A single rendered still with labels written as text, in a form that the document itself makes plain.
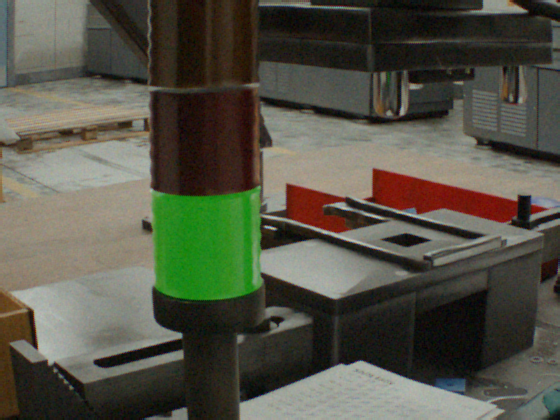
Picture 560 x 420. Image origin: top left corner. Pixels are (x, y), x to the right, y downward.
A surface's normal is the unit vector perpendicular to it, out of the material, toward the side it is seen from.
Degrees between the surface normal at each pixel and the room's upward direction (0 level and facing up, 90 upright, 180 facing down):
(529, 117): 90
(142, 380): 90
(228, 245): 76
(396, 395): 1
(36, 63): 90
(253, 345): 90
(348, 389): 0
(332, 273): 0
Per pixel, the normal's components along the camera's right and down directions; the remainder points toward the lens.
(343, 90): -0.81, 0.15
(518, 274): 0.63, 0.18
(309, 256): 0.00, -0.97
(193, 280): -0.17, -0.01
